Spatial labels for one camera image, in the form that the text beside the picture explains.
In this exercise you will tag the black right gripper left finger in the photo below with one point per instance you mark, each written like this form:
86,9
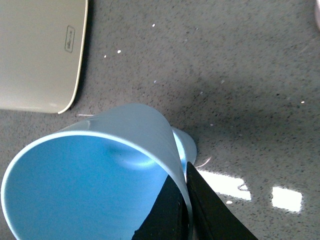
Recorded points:
168,218

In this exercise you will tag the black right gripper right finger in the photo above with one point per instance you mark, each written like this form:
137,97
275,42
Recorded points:
211,217

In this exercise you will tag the blue cup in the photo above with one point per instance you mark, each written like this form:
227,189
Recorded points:
186,147
97,179

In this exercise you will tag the cream white toaster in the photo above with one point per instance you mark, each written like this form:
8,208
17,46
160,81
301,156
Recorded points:
41,51

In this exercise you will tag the pink bowl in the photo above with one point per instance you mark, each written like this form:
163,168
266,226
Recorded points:
317,13

